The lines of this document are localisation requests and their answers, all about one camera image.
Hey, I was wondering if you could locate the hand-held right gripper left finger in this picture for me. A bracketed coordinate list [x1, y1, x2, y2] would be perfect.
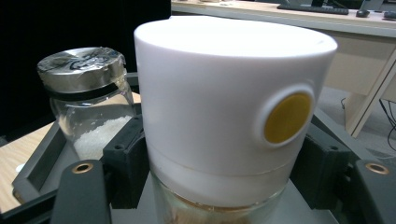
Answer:
[102, 113, 151, 210]

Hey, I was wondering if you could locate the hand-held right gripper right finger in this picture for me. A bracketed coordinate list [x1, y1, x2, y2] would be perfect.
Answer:
[290, 133, 357, 219]

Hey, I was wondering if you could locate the dark grey corner rack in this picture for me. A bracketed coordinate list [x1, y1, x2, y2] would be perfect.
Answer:
[0, 72, 391, 224]

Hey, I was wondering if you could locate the glass jar with silver lid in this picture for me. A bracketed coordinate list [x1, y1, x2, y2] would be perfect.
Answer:
[36, 46, 138, 161]

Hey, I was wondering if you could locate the beige wooden desk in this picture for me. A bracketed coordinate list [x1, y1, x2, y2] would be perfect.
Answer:
[171, 0, 396, 138]

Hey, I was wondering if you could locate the black curtain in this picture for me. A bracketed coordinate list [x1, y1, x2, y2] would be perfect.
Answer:
[0, 0, 172, 139]

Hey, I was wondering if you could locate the black computer mouse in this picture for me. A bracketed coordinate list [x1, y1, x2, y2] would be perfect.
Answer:
[355, 8, 372, 19]

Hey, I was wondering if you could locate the black keyboard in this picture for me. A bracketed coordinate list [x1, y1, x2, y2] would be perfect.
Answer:
[276, 3, 350, 16]

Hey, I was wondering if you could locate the bundle of black desk cables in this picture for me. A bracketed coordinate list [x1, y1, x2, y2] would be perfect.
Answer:
[378, 98, 396, 153]

